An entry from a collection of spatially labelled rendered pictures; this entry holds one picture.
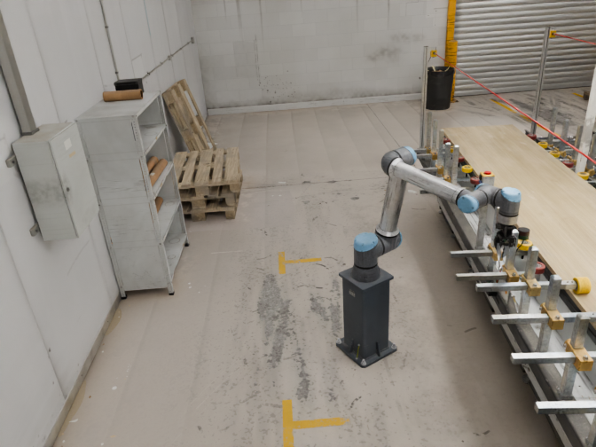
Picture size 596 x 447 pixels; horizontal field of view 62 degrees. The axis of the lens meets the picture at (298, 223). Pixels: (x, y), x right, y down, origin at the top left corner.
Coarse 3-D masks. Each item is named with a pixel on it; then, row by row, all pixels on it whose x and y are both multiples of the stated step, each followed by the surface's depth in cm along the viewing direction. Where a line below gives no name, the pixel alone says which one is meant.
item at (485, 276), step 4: (484, 272) 267; (488, 272) 267; (492, 272) 267; (496, 272) 267; (500, 272) 266; (504, 272) 266; (520, 272) 265; (456, 276) 268; (460, 276) 266; (464, 276) 266; (468, 276) 266; (472, 276) 265; (476, 276) 265; (480, 276) 265; (484, 276) 265; (488, 276) 265; (492, 276) 265; (496, 276) 265; (500, 276) 265; (504, 276) 265; (536, 276) 264; (460, 280) 267; (464, 280) 267; (468, 280) 267
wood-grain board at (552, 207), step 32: (448, 128) 497; (480, 128) 490; (512, 128) 483; (480, 160) 410; (512, 160) 405; (544, 160) 401; (544, 192) 344; (576, 192) 341; (544, 224) 303; (576, 224) 300; (544, 256) 270; (576, 256) 268
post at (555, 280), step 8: (552, 280) 212; (560, 280) 211; (552, 288) 213; (560, 288) 213; (552, 296) 215; (552, 304) 216; (544, 328) 222; (544, 336) 224; (544, 344) 226; (544, 352) 228
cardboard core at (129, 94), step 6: (120, 90) 399; (126, 90) 398; (132, 90) 398; (138, 90) 398; (108, 96) 397; (114, 96) 397; (120, 96) 397; (126, 96) 398; (132, 96) 398; (138, 96) 398
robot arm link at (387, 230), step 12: (408, 156) 281; (396, 180) 290; (396, 192) 294; (384, 204) 304; (396, 204) 299; (384, 216) 307; (396, 216) 306; (384, 228) 311; (396, 228) 315; (384, 240) 313; (396, 240) 318; (384, 252) 314
